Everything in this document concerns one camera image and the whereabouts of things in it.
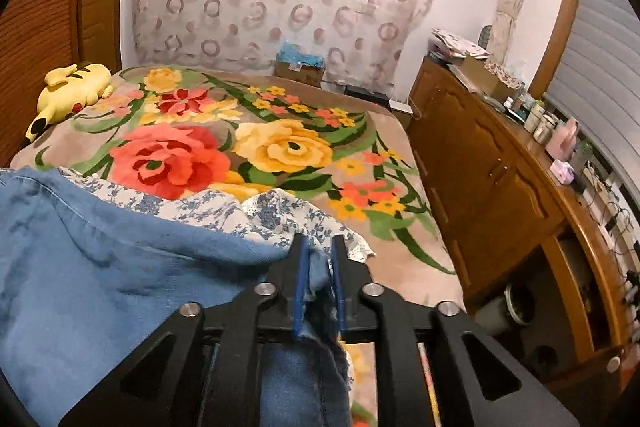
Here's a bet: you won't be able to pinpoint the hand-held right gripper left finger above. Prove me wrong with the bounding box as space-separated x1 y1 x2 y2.
57 233 316 427

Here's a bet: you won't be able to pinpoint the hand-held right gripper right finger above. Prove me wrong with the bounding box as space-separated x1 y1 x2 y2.
327 233 581 427

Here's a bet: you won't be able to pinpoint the blue denim pants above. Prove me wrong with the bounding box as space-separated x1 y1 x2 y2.
0 167 351 427

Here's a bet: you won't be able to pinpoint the white blue floral cloth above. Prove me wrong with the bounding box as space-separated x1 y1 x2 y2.
59 167 376 265

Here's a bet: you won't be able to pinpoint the flower print blanket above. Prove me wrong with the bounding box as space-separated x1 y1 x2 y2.
10 66 467 427

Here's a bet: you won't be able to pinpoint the white pot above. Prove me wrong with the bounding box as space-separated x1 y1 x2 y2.
475 284 536 336

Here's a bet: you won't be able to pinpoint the wooden cabinet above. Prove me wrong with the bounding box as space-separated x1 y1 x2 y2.
407 56 637 360

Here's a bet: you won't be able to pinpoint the black flat device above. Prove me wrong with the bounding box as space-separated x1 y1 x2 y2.
345 83 390 106

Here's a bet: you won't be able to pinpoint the blue plastic bag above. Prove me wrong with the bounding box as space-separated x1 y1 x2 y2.
277 41 326 68

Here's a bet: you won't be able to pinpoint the pink tissue pack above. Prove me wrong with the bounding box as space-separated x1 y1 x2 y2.
550 159 576 184

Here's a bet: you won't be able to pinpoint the small brown cardboard box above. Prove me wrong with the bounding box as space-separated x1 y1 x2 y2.
459 57 506 102

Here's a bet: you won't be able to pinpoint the pink container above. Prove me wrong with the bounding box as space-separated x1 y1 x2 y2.
545 117 581 160

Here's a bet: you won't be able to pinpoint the stack of papers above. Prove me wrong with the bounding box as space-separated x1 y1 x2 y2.
431 27 491 60

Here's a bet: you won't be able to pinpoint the white power strip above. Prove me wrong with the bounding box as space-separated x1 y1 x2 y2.
582 167 637 254

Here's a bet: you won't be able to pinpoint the yellow plush toy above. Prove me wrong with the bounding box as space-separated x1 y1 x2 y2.
25 61 115 142

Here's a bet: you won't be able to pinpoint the wooden headboard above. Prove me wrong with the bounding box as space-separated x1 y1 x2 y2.
0 0 136 168

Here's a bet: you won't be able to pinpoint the grey window blind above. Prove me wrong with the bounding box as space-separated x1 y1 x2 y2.
542 0 640 188

